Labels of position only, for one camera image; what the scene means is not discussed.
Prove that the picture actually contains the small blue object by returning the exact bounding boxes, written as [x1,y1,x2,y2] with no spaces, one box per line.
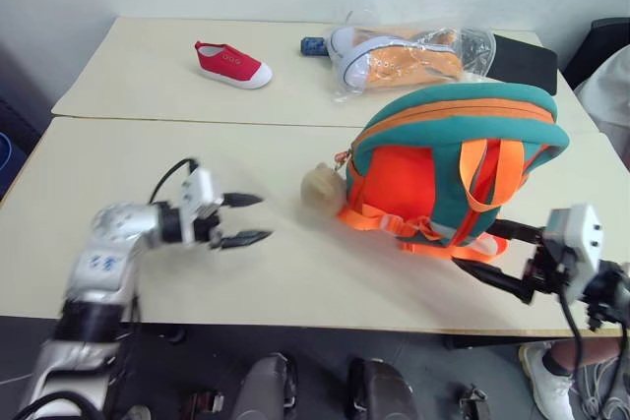
[299,35,329,57]

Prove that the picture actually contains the person's bare leg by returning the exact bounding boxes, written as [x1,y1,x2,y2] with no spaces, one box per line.
[542,338,624,378]

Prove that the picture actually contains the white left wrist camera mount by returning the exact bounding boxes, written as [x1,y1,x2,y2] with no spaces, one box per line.
[177,167,225,247]

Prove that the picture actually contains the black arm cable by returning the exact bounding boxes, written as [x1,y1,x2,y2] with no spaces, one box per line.
[558,290,593,397]
[149,157,200,206]

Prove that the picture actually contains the black chair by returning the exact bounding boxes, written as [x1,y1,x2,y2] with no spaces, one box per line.
[563,17,630,92]

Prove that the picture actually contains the orange sneaker with white toe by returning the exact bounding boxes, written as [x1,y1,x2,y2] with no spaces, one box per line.
[328,25,460,60]
[336,43,465,91]

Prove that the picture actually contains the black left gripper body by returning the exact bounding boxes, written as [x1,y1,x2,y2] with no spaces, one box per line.
[194,193,233,251]

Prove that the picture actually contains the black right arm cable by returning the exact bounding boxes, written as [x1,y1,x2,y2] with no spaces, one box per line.
[558,290,593,397]

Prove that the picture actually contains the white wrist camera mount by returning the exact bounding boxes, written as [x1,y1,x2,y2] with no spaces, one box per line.
[546,203,605,294]
[177,167,225,247]

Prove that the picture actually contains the person in white shirt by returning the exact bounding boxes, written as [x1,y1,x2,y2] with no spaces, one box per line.
[574,44,630,156]

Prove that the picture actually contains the red child's slip-on shoe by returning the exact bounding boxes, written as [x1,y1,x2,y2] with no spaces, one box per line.
[193,39,275,91]

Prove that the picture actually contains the beige plush backpack charm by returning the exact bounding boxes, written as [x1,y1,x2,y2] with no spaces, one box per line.
[299,161,349,219]

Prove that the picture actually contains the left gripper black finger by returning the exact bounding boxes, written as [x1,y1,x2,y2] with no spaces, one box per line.
[223,191,265,210]
[219,228,275,251]

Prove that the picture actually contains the orange and teal backpack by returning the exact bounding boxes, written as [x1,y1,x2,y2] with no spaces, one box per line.
[337,83,571,261]

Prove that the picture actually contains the person's white sneaker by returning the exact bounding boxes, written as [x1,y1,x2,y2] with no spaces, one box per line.
[517,341,578,420]

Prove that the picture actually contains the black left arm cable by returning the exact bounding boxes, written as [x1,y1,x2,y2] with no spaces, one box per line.
[149,157,200,206]

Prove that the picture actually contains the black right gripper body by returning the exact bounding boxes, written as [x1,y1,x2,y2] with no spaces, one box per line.
[523,234,575,306]

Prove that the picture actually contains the blue container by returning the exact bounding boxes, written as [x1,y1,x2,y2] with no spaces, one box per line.
[0,131,17,172]

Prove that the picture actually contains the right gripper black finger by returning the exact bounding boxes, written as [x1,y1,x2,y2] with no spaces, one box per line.
[453,256,538,307]
[486,218,548,246]

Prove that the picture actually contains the black mat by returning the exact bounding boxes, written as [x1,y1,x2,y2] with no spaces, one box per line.
[485,32,560,97]

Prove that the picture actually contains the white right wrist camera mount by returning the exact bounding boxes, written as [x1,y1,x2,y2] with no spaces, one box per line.
[546,203,605,294]

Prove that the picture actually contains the orange shoes in plastic bag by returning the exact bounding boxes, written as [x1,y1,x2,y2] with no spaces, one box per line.
[324,10,496,103]

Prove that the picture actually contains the grey cable bundle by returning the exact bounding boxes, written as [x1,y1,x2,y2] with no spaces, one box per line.
[574,356,630,420]

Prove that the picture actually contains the dark rounded shape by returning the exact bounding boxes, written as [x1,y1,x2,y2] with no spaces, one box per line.
[229,351,299,420]
[346,356,420,420]

